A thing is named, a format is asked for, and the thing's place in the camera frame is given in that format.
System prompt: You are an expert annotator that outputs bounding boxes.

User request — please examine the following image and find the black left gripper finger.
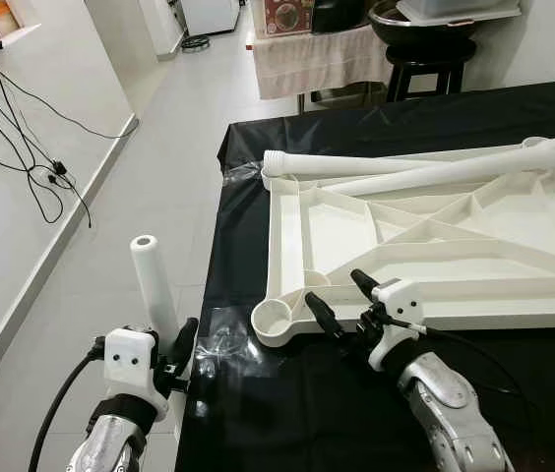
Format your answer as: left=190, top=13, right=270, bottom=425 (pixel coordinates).
left=173, top=316, right=201, bottom=373

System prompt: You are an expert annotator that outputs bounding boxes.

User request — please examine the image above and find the white plastic children table top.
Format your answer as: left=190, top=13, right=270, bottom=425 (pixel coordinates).
left=250, top=138, right=555, bottom=348

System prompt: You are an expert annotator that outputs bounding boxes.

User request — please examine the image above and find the clear tape patch on cloth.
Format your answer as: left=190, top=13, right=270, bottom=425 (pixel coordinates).
left=191, top=303, right=261, bottom=384

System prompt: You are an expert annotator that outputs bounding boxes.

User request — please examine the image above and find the black tablecloth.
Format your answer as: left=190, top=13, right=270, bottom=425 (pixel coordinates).
left=174, top=81, right=555, bottom=472

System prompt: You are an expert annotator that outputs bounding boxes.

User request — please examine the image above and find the clear plastic sheet piece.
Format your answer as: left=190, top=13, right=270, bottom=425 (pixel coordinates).
left=218, top=162, right=265, bottom=190

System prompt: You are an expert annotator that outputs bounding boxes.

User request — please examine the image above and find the black round stool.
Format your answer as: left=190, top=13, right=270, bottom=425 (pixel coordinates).
left=386, top=37, right=477, bottom=102

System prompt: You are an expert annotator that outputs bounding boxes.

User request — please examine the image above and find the beige cloth covered table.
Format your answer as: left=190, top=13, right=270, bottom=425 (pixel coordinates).
left=248, top=25, right=397, bottom=101

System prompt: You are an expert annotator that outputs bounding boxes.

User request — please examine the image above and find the black glossy container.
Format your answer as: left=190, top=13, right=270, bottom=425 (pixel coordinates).
left=312, top=0, right=369, bottom=35

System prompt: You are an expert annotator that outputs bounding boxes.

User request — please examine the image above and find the printed cardboard box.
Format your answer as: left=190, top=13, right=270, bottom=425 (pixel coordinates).
left=263, top=0, right=314, bottom=38

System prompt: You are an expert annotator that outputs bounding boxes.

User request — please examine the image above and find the clear plastic storage box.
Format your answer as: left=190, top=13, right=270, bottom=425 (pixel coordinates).
left=396, top=0, right=523, bottom=27

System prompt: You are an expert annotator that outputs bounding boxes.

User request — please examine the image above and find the white cabinet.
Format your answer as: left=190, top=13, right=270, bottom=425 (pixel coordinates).
left=179, top=0, right=244, bottom=36

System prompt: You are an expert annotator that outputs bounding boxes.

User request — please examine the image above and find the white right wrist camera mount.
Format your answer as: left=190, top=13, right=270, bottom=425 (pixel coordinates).
left=368, top=278, right=426, bottom=373

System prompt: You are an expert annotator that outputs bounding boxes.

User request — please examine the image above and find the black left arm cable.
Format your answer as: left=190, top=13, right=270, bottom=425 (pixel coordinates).
left=28, top=337, right=109, bottom=472

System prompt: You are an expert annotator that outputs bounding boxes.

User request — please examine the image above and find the black floor ring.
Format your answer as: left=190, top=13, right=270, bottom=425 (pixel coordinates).
left=181, top=34, right=213, bottom=53

